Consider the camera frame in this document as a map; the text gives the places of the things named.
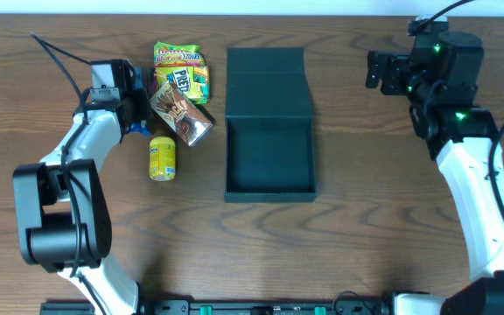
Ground blue cookie package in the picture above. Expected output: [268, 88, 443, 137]
[130, 67, 151, 137]

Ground brown Pocky box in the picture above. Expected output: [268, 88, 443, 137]
[150, 82, 213, 147]

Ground dark green flip-lid box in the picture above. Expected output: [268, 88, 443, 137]
[224, 47, 317, 203]

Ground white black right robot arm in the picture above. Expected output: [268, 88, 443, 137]
[366, 31, 504, 314]

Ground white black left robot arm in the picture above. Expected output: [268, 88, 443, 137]
[12, 59, 151, 314]

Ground yellow candy canister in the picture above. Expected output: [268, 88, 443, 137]
[149, 136, 176, 181]

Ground green gummy worms bag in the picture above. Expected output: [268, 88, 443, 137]
[153, 41, 206, 67]

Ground yellow green Pretz box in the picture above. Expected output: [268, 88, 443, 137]
[150, 66, 210, 104]

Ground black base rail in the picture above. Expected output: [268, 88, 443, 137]
[39, 290, 450, 315]

